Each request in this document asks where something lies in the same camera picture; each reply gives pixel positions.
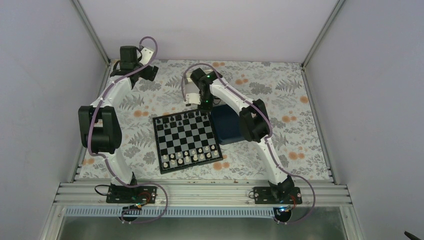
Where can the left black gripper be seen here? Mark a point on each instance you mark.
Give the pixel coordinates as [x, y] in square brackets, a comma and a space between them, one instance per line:
[146, 76]

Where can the floral table mat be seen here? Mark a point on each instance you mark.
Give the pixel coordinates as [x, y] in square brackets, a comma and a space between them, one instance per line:
[279, 85]

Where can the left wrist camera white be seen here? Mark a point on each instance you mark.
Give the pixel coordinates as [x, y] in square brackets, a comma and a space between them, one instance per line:
[145, 55]

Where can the aluminium front rail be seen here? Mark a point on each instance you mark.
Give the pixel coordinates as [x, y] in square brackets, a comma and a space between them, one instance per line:
[207, 194]

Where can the aluminium corner post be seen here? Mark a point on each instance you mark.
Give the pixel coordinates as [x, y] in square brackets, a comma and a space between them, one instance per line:
[90, 29]
[322, 33]

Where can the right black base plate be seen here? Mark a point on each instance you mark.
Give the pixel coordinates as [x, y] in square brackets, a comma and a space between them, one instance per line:
[262, 195]

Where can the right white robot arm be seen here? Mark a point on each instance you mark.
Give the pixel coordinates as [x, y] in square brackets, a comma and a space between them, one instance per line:
[254, 125]

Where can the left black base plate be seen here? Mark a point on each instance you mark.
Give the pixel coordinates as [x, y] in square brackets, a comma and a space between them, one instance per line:
[124, 195]

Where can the dark blue piece box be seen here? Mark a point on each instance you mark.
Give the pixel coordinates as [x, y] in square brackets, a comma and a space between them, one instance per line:
[227, 125]

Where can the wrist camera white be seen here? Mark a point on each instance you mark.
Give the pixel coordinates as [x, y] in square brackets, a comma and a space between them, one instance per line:
[145, 55]
[192, 99]

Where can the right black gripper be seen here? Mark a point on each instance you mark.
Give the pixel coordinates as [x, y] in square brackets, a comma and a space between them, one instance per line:
[208, 108]

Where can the aluminium corner post right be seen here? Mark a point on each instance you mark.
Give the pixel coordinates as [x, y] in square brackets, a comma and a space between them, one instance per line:
[322, 33]

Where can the black grey chess board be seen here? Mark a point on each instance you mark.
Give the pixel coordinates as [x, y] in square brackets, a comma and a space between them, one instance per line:
[196, 136]

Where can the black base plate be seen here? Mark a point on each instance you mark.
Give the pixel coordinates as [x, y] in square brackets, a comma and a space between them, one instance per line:
[262, 195]
[124, 195]

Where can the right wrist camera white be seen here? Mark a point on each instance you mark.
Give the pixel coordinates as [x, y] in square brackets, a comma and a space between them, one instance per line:
[192, 99]

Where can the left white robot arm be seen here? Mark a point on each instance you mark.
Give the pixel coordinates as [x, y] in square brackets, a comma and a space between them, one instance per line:
[99, 126]

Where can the white slotted cable duct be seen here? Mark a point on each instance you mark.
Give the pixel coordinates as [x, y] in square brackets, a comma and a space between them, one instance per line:
[171, 212]

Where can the aluminium corner post left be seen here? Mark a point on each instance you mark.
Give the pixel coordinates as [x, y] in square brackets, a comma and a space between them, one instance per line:
[90, 29]

